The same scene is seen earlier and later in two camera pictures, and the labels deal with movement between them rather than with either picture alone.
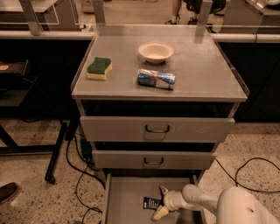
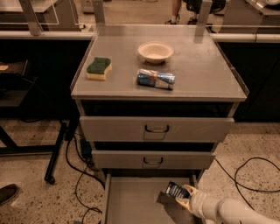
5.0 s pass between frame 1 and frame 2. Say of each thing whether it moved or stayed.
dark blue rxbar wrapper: moved
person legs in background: stayed
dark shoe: stayed
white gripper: moved
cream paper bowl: stayed
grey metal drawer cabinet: stayed
